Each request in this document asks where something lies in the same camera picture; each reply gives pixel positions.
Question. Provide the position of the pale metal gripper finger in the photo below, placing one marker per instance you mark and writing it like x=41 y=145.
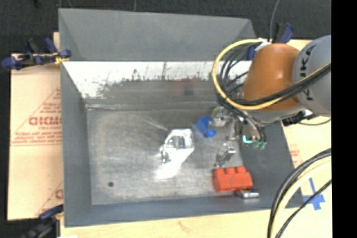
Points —
x=232 y=151
x=221 y=156

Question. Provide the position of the clear glass object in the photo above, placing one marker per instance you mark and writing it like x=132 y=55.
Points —
x=180 y=142

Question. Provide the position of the brown cardboard board red print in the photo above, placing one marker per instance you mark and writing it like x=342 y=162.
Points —
x=33 y=147

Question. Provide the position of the small silver metal object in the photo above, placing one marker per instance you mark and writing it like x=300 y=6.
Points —
x=247 y=194

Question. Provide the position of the grey metal bin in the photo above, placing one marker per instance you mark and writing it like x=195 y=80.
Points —
x=125 y=147

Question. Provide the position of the orange-red toy brick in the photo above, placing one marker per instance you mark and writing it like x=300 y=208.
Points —
x=232 y=179

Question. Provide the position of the blue plastic clip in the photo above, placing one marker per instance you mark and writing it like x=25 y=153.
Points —
x=205 y=125

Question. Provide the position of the black cylinder on white bracket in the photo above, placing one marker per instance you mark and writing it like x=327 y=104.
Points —
x=293 y=120

